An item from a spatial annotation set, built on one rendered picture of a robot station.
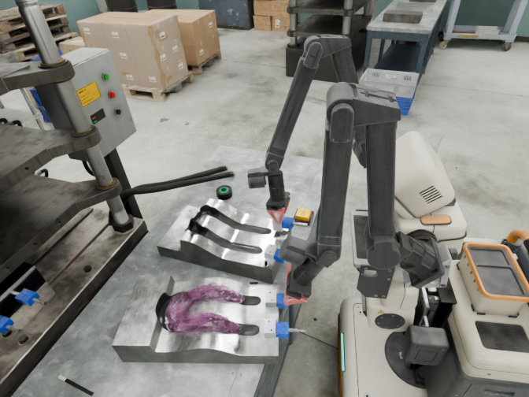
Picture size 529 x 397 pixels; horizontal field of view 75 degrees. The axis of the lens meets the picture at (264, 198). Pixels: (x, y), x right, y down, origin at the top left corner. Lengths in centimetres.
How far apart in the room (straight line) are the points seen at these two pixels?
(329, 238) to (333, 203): 10
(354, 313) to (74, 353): 126
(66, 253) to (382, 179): 139
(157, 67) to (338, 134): 439
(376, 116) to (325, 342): 165
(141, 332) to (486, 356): 106
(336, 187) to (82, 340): 102
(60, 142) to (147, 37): 352
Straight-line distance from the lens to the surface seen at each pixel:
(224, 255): 134
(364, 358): 180
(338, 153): 70
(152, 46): 487
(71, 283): 161
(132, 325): 122
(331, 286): 234
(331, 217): 80
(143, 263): 152
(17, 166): 138
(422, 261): 92
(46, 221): 152
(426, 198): 97
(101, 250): 168
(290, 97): 111
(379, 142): 70
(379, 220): 82
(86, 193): 159
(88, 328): 142
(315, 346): 211
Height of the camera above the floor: 188
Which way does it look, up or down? 40 degrees down
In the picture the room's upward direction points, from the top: 4 degrees counter-clockwise
